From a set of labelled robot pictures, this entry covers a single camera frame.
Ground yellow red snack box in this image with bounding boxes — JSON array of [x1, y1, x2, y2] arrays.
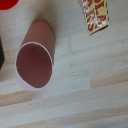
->
[[79, 0, 110, 37]]

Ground red basket with blue rim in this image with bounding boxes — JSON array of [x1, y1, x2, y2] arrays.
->
[[0, 37, 5, 72]]

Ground red plastic bowl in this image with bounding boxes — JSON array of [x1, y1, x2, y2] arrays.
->
[[0, 0, 20, 11]]

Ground pink plastic cup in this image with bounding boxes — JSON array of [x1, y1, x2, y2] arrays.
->
[[15, 20, 56, 92]]

